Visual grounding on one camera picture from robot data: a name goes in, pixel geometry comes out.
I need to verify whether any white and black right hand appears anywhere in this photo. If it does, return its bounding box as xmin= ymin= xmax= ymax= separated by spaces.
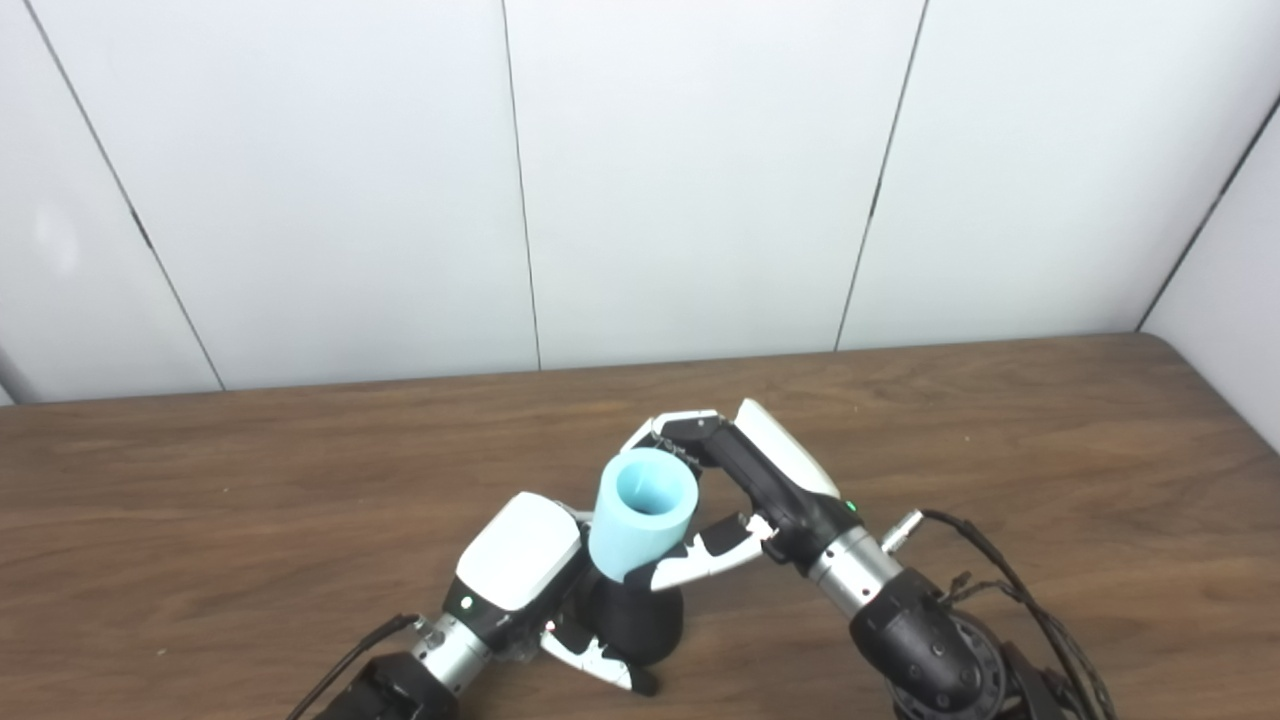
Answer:
xmin=620 ymin=398 xmax=863 ymax=593

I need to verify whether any white and black left hand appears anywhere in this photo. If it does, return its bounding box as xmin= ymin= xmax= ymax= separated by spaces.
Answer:
xmin=442 ymin=491 xmax=659 ymax=698

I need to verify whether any light blue cylinder cup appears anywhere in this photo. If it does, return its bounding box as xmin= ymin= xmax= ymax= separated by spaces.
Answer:
xmin=588 ymin=448 xmax=699 ymax=583

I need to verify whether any black funnel-shaped nozzle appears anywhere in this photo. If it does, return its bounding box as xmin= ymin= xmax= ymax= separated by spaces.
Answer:
xmin=575 ymin=575 xmax=686 ymax=666

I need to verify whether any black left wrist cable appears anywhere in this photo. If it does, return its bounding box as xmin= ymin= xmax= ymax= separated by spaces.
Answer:
xmin=285 ymin=613 xmax=426 ymax=720

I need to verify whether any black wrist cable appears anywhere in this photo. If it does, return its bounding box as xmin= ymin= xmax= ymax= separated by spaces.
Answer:
xmin=285 ymin=613 xmax=426 ymax=720
xmin=880 ymin=508 xmax=1119 ymax=720

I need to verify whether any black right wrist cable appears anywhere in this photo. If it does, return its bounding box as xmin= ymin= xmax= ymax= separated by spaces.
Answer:
xmin=880 ymin=508 xmax=1119 ymax=720

